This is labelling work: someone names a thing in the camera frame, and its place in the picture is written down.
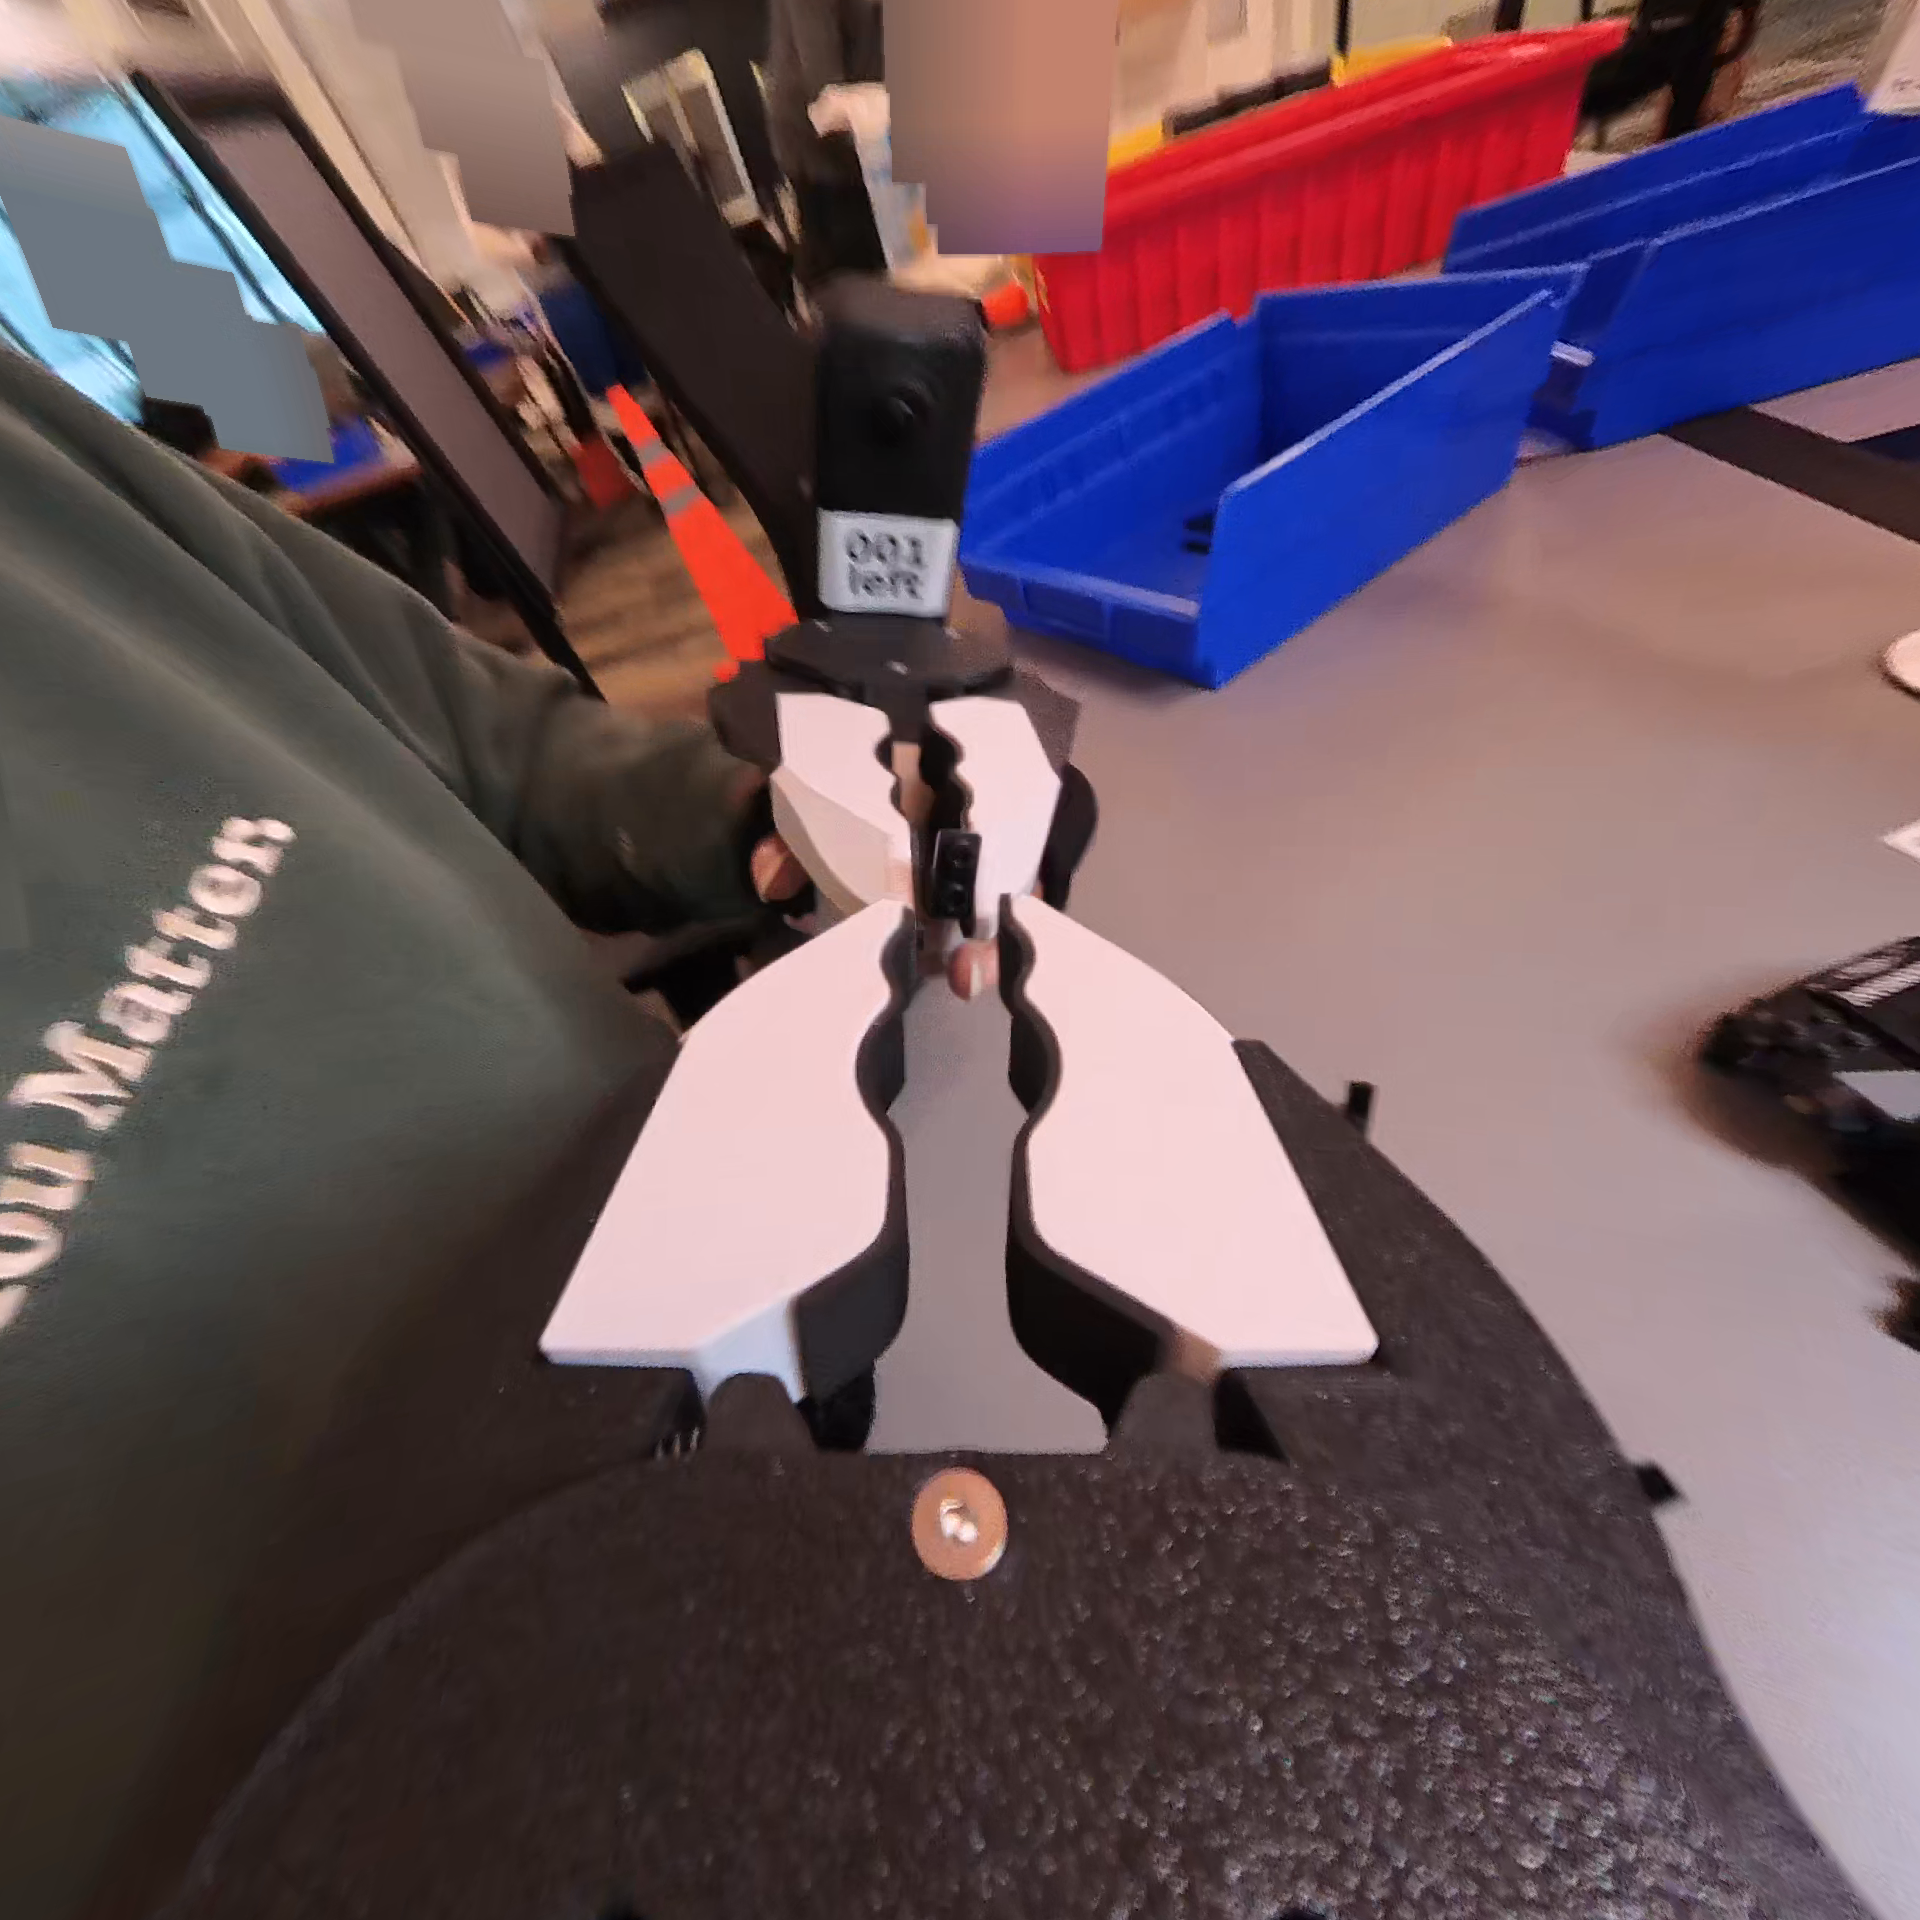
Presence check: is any black lego car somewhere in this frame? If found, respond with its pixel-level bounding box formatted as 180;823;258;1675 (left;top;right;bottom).
1701;938;1920;1261

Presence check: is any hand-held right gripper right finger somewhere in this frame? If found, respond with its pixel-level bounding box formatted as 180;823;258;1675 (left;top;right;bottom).
1005;902;1383;1444

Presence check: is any black framed display board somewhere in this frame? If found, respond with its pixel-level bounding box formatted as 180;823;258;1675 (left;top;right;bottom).
138;61;587;675
573;151;815;557

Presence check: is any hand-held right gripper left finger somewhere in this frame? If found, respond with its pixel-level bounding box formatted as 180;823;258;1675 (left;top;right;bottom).
541;902;919;1410

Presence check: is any red storage bin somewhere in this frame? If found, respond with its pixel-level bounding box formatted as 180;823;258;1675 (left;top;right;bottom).
1037;26;1622;374

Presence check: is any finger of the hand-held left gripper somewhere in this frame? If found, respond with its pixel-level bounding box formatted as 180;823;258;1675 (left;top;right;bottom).
773;693;932;912
946;694;1078;902

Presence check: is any orange striped object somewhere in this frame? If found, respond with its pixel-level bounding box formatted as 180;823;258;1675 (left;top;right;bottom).
600;386;798;670

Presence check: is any blue storage bin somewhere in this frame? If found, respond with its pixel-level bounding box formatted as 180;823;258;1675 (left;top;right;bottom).
1439;85;1920;450
961;271;1584;693

